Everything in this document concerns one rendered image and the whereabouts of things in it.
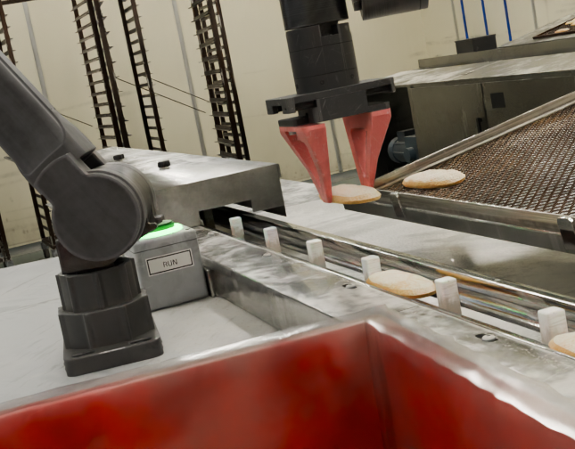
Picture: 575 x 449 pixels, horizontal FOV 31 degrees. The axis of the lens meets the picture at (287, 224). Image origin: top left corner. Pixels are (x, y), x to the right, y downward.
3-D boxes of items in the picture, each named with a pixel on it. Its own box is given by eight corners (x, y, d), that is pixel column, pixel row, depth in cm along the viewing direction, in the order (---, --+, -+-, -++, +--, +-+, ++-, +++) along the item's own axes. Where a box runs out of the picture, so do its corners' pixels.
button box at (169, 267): (137, 330, 116) (117, 235, 115) (204, 314, 119) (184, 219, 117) (152, 346, 109) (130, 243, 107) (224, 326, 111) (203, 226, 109)
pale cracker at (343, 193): (310, 200, 97) (308, 187, 97) (347, 191, 98) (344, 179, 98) (351, 207, 88) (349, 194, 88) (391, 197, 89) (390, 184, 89)
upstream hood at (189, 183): (49, 191, 251) (41, 156, 250) (121, 175, 257) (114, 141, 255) (160, 247, 134) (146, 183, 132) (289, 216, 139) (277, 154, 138)
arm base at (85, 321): (67, 346, 101) (67, 378, 89) (48, 266, 100) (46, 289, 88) (153, 326, 102) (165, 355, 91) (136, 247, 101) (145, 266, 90)
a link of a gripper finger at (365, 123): (406, 190, 91) (388, 84, 90) (332, 208, 89) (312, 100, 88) (374, 185, 98) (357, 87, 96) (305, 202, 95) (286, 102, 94)
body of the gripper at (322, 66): (398, 97, 90) (384, 12, 89) (291, 119, 87) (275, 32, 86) (368, 99, 97) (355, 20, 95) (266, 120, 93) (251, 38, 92)
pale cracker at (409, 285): (357, 284, 90) (354, 273, 90) (395, 274, 92) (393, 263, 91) (406, 303, 81) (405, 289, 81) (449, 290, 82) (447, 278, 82)
